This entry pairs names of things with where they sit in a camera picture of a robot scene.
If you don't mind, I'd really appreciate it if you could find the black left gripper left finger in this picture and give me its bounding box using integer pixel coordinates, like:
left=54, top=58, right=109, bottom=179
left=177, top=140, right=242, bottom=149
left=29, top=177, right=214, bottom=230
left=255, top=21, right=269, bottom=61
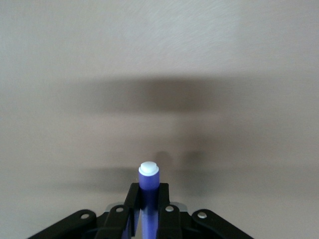
left=27, top=183, right=143, bottom=239

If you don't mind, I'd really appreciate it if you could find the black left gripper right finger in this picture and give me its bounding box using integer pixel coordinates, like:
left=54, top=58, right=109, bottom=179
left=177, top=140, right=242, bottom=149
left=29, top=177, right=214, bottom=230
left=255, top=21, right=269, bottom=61
left=156, top=183, right=255, bottom=239

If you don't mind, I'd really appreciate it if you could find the purple marker pen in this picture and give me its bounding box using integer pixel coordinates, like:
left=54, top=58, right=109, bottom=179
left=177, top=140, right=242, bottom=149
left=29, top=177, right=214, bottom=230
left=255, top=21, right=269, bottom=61
left=138, top=161, right=160, bottom=239

